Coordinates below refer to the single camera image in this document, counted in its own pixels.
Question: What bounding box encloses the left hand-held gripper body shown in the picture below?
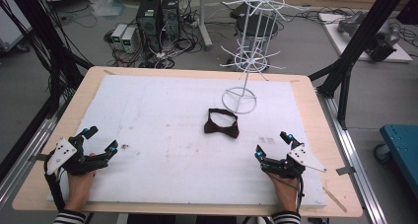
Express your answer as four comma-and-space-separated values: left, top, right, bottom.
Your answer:
45, 134, 110, 177

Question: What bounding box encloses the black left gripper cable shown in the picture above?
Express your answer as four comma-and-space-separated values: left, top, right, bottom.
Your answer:
43, 158, 67, 212

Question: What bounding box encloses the blue wheeled cart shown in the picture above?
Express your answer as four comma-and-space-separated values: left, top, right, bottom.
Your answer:
374, 123, 418, 199

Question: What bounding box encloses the black round stool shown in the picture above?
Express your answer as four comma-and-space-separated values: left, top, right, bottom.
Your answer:
234, 14, 280, 48

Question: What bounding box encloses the person's right hand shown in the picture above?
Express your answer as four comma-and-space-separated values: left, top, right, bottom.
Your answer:
266, 172, 301, 203

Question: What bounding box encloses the small metal bracket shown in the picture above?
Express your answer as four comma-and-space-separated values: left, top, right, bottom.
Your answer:
335, 166, 357, 177
28, 152, 51, 163

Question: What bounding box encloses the white wire display rack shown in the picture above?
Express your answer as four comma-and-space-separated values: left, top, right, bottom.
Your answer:
219, 0, 304, 115

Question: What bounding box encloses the white foam mat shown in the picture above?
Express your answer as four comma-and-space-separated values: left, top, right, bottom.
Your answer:
46, 73, 329, 208

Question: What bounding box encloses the grey power supply unit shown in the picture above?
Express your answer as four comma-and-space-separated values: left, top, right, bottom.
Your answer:
110, 23, 128, 51
120, 27, 138, 54

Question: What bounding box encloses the aluminium table rail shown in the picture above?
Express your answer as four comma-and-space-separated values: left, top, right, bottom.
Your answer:
0, 97, 71, 207
315, 88, 389, 224

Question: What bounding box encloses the brown bow tie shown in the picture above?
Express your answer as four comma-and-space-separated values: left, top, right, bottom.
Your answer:
203, 108, 241, 140

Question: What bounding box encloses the black computer tower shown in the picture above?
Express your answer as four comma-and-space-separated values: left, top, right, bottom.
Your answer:
160, 0, 181, 38
135, 0, 163, 53

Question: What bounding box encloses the black metal frame post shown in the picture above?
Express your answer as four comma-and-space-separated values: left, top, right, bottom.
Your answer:
5, 0, 95, 119
308, 0, 412, 130

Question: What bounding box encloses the person's left hand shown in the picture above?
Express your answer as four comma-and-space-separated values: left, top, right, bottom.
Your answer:
64, 152, 98, 205

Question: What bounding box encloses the grey machine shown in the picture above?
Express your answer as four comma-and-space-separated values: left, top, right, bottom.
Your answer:
336, 10, 401, 63

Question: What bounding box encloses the bundle of black cables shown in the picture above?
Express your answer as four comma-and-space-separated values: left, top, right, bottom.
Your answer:
0, 0, 87, 102

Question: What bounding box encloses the grey desk leg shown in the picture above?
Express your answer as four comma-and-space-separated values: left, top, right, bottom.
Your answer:
196, 0, 214, 51

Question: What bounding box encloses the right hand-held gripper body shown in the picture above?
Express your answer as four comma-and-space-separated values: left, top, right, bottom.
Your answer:
259, 143, 328, 181

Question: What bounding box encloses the thin wooden stick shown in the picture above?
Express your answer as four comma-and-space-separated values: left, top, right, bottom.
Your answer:
322, 186, 349, 214

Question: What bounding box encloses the white floor board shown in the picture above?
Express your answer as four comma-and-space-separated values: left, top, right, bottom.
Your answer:
317, 12, 414, 64

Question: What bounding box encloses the tangle of floor cables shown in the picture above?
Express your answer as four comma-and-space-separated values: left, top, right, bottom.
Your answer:
104, 0, 206, 69

